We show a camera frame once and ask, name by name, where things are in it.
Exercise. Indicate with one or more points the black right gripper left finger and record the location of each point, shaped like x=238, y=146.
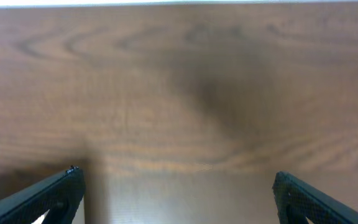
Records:
x=58, y=197

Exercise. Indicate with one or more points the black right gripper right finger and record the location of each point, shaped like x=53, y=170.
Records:
x=300, y=203

